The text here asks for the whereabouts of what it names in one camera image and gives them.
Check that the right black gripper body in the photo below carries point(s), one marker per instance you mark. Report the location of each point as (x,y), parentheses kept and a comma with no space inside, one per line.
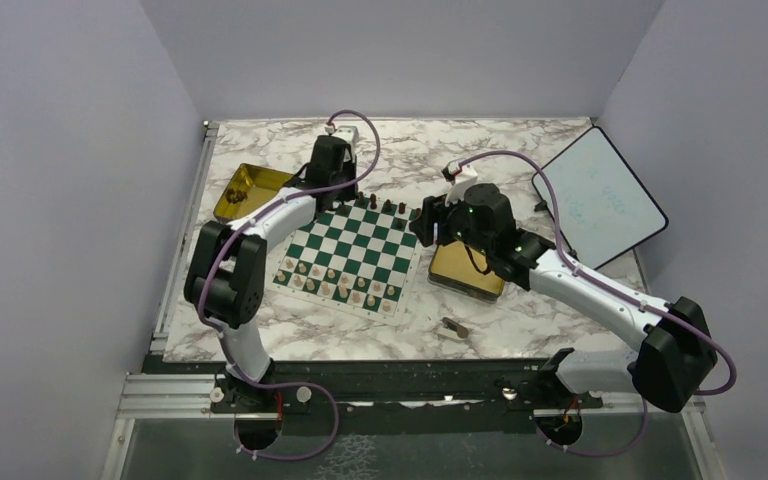
(452,225)

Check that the green and white chessboard mat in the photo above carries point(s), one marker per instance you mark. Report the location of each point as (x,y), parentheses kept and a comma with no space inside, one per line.
(363,241)

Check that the dark pawn cluster in tin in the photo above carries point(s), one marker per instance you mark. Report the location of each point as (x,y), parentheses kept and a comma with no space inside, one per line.
(234,196)

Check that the aluminium frame rail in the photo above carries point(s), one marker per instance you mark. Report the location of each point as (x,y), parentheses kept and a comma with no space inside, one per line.
(176,391)

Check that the white tablet whiteboard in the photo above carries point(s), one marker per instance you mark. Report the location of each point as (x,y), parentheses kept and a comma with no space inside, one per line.
(605,209)

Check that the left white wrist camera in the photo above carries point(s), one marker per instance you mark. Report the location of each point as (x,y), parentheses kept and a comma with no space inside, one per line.
(347,133)

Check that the gold tin with dark pieces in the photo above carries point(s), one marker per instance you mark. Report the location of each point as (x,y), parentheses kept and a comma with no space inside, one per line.
(250,188)

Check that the small wooden piece on table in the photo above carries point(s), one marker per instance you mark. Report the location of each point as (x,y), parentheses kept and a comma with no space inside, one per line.
(453,330)

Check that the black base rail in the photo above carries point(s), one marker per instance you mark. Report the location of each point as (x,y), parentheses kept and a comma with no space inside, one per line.
(399,397)

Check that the light wooden chess pieces row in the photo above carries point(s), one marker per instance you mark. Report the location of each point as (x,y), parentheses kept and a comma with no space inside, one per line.
(338,288)

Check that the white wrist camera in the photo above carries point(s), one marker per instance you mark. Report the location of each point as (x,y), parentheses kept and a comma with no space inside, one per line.
(347,133)
(461,177)

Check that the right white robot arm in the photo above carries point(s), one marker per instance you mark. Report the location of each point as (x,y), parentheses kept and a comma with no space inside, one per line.
(663,360)

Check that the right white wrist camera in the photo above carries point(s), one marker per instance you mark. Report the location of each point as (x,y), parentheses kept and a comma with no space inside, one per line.
(461,177)

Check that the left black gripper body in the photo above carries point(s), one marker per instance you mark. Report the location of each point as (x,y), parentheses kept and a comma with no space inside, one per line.
(348,172)

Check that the empty gold tin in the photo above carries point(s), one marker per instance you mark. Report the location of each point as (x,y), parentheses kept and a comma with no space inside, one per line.
(460,268)

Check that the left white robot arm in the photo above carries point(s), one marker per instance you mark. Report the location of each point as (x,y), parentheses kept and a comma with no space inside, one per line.
(227,273)

